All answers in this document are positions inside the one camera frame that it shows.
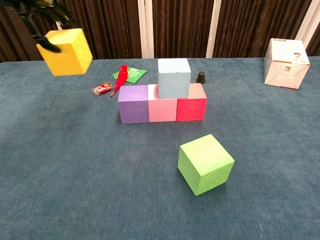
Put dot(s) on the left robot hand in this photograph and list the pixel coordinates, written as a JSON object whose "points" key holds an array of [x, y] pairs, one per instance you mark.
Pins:
{"points": [[42, 12]]}

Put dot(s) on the yellow foam cube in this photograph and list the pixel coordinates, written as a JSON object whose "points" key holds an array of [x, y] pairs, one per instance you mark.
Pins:
{"points": [[70, 57]]}

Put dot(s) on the purple foam cube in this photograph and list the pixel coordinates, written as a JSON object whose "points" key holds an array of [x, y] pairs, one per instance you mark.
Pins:
{"points": [[133, 107]]}

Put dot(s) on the light blue foam cube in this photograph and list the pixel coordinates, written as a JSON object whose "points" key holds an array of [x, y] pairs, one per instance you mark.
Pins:
{"points": [[173, 80]]}

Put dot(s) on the pink foam cube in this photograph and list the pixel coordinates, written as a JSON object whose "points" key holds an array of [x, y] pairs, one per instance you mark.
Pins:
{"points": [[162, 110]]}

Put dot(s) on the red foam cube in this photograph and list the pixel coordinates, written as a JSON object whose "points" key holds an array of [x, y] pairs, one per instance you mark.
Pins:
{"points": [[191, 110]]}

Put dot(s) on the green foam cube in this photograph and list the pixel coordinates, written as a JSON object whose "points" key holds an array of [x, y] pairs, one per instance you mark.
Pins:
{"points": [[205, 162]]}

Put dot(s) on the red candy wrapper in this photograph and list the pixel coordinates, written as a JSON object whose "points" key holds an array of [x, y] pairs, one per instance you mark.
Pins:
{"points": [[101, 88]]}

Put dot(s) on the red feather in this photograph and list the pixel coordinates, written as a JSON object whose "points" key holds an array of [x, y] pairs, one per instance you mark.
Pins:
{"points": [[121, 77]]}

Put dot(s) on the green paper packet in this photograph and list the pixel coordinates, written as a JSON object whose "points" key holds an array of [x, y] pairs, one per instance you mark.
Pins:
{"points": [[137, 73]]}

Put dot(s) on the dark brown curtain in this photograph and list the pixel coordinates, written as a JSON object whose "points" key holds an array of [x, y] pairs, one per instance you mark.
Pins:
{"points": [[180, 25]]}

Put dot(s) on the black bottle cap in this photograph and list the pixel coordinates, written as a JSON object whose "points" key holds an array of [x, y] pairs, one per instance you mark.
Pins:
{"points": [[201, 77]]}

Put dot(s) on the teal felt table cover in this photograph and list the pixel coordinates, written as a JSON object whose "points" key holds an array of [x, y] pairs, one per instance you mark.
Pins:
{"points": [[150, 220]]}

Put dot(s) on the white carton box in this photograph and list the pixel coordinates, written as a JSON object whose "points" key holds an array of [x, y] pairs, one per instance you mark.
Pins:
{"points": [[285, 65]]}

